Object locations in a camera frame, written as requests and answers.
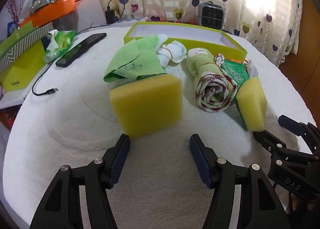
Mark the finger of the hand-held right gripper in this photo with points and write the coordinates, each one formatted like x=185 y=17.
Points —
x=290 y=124
x=267 y=139

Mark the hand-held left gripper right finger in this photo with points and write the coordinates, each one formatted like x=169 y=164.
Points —
x=200 y=164

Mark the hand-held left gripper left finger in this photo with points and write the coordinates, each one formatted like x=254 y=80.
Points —
x=120 y=161

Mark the small yellow green sponge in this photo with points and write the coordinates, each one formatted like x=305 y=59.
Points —
x=251 y=101

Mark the large yellow sponge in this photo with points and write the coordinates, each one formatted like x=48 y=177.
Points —
x=147 y=104

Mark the green tea packet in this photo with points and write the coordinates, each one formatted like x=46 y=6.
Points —
x=233 y=72

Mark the green towel red trim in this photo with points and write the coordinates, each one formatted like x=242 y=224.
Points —
x=210 y=78

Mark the white sock bundle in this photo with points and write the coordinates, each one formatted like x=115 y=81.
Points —
x=172 y=70
x=175 y=51

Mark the green cloth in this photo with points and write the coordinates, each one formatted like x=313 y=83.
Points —
x=132 y=61

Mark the shallow lime green box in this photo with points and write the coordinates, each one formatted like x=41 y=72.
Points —
x=180 y=31

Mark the white crumpled wrapper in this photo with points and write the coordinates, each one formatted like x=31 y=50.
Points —
x=250 y=67

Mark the wooden cabinet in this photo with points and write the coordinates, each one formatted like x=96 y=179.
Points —
x=310 y=43

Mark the black smartphone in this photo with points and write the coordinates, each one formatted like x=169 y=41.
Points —
x=80 y=50

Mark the red patterned item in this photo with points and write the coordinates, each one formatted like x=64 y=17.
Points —
x=8 y=116

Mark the grey space heater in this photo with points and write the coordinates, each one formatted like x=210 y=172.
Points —
x=211 y=16

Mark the green tissue pack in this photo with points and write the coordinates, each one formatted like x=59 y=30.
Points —
x=61 y=41

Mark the plaid cloth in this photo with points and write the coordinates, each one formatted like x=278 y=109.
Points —
x=180 y=21

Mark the black power adapter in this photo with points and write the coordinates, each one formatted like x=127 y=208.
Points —
x=111 y=16

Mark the orange shelf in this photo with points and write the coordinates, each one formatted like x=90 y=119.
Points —
x=55 y=6

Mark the blue picture card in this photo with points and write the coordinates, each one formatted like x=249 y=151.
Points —
x=12 y=27

